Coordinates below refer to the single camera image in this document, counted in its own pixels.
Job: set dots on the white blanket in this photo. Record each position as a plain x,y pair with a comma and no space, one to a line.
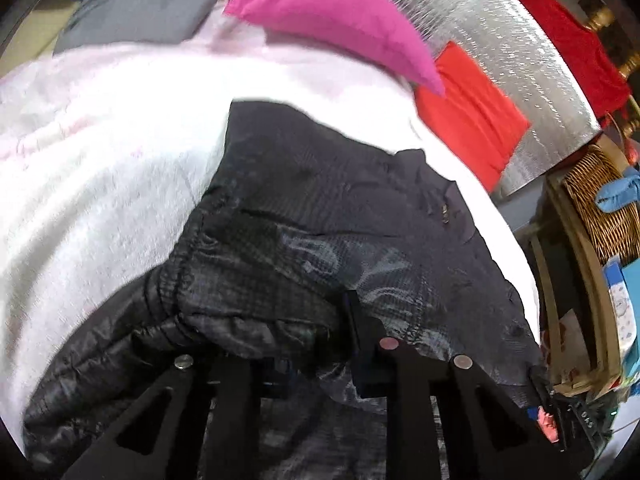
100,160

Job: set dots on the red pillow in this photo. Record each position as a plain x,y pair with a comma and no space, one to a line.
465,115

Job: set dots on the pink pillow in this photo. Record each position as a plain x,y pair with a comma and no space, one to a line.
330,15

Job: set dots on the wooden bench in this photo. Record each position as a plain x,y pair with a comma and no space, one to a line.
595,300

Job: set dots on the white tissue pack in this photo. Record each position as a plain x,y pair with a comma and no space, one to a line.
622,310

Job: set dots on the black quilted jacket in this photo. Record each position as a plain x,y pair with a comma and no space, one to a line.
325,220

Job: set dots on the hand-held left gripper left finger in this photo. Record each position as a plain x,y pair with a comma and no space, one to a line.
227,395

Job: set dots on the silver foil insulation board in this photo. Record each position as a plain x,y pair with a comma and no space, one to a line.
500,35

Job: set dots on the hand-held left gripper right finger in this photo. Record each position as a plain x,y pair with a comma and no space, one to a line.
370,375

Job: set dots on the red cloth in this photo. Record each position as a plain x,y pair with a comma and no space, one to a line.
560,25

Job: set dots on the grey garment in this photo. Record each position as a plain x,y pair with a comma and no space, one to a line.
150,5

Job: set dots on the wooden stair railing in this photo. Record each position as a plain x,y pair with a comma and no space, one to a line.
600,19

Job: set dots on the wicker basket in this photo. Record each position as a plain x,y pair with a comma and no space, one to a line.
605,230

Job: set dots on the blue cloth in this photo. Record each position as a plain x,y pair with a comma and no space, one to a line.
617,195

